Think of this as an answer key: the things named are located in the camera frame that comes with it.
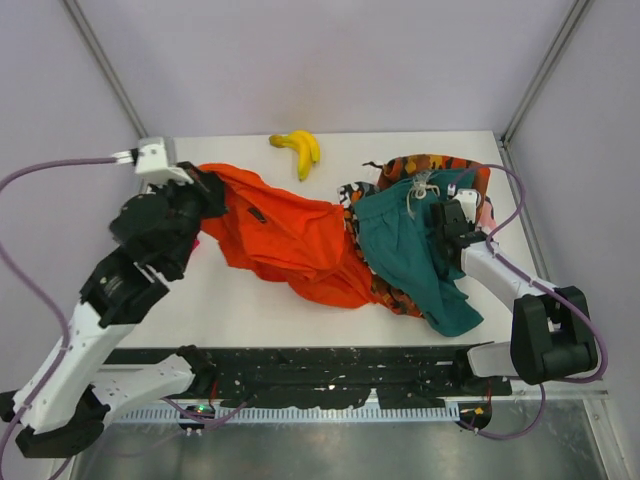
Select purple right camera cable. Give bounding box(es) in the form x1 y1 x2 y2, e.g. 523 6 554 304
452 163 610 384

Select black orange white patterned cloth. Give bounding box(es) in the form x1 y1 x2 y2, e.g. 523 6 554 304
338 181 380 265

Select teal green shorts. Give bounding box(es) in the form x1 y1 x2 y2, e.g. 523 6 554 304
353 169 483 337

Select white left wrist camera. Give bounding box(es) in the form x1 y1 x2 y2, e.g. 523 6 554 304
113 137 193 185

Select yellow banana bunch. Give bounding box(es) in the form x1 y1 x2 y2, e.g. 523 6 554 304
269 130 321 181

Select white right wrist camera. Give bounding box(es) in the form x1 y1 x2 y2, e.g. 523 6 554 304
447 184 482 223

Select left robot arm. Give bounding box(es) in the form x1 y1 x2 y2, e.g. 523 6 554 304
1 162 227 459

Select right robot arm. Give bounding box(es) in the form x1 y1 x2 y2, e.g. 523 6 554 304
430 199 608 385

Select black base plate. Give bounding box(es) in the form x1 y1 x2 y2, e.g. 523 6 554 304
99 344 516 409

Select orange shorts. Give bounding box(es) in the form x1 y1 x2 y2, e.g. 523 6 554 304
200 163 377 309

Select orange camouflage cloth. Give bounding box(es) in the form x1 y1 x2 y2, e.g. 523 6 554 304
368 154 490 217

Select pink navy patterned cloth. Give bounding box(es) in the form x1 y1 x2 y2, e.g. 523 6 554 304
475 196 497 235

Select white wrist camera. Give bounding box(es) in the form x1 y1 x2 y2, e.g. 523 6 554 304
113 137 193 185
447 184 482 223

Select white slotted cable duct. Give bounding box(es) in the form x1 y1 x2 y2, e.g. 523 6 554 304
118 402 460 425

